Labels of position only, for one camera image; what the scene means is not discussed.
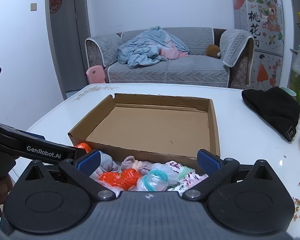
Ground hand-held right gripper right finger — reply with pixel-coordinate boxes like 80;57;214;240
181;149;273;202

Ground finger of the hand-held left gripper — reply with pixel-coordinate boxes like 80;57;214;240
0;121;87;162
21;130;46;140

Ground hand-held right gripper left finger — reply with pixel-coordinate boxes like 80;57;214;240
22;150;120;202

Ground small orange plastic bag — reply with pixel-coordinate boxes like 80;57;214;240
74;142;93;154

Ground mauve cloth roll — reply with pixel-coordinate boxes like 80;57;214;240
121;156;153;174

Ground cardboard box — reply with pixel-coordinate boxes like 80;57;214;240
67;93;221;174

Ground person's left hand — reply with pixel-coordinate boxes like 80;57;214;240
0;174;14;215

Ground grey sock roll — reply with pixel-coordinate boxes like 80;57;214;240
90;151;122;180

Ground clear plastic bag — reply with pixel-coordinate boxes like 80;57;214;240
96;179;123;197

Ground clear bag with teal band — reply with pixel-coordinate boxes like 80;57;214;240
136;163;177;192

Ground grey door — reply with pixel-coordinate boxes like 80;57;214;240
49;0;90;93

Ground black knit beanie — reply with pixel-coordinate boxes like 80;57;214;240
241;87;300;142

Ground pink plastic stool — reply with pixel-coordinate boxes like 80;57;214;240
86;65;106;84

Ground grey sofa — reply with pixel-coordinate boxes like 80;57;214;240
84;27;255;88

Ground scattered nut shells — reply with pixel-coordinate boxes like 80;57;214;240
282;155;300;220

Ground red round door decoration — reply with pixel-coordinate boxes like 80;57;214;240
49;0;62;13

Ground green cup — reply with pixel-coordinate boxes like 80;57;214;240
280;87;297;98

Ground brown plush toy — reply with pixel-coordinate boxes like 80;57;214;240
206;44;222;59

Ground grey quilted armrest cover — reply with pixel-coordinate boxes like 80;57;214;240
85;33;123;68
219;29;255;67

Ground pink cloth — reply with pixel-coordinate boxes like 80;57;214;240
160;47;190;60

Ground light blue blanket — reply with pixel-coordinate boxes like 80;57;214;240
117;26;190;68

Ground fridge with floral stickers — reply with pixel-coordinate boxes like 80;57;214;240
231;0;284;90

